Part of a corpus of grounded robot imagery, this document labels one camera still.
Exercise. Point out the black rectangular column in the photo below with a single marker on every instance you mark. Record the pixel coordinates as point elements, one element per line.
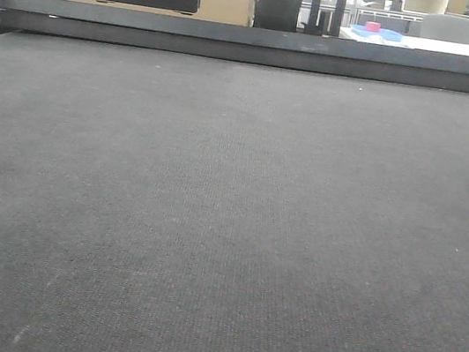
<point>277,15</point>

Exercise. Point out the pink tape roll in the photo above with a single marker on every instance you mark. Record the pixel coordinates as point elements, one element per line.
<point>372,26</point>

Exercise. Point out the light blue tray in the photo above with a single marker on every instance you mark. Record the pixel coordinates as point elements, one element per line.
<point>383,33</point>

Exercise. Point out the white background table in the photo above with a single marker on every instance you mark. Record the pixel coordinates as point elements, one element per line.
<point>411,42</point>

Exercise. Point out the black metal stand frame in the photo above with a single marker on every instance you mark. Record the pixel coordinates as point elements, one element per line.
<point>325,20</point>

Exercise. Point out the black conveyor side rail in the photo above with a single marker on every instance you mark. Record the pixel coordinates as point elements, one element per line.
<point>219,41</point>

